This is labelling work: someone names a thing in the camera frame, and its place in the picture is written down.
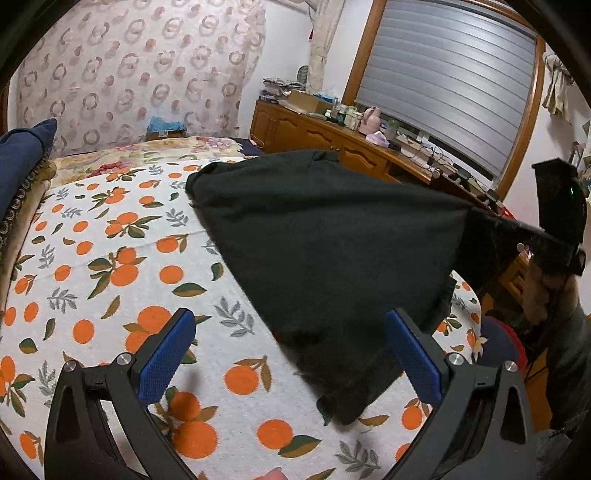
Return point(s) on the orange print bed sheet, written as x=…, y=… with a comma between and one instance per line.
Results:
x=104, y=265

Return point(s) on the blue item in box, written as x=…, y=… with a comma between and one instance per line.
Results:
x=159, y=128

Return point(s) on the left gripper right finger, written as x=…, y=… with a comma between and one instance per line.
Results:
x=480, y=426

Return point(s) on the navy blue folded blanket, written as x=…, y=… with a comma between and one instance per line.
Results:
x=21, y=150

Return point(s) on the circle patterned sheer curtain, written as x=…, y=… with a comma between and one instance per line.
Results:
x=106, y=68

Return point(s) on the black printed t-shirt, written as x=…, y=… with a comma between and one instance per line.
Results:
x=324, y=253

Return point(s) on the beige side curtain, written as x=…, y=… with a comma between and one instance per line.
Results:
x=326, y=22

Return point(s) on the person right hand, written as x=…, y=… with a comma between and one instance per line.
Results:
x=547, y=296

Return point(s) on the grey window blind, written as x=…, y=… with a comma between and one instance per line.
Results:
x=458, y=71

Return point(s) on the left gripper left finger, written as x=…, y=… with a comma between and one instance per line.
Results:
x=79, y=443

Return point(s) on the cardboard box on cabinet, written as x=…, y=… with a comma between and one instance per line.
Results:
x=308, y=103

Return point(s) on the wooden sideboard cabinet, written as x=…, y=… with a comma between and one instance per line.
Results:
x=276, y=129

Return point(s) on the pink kettle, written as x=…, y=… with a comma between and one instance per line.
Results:
x=371, y=121

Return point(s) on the floral bed quilt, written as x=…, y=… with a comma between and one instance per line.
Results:
x=195, y=148

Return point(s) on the mustard yellow folded blanket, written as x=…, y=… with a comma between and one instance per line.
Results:
x=18, y=218

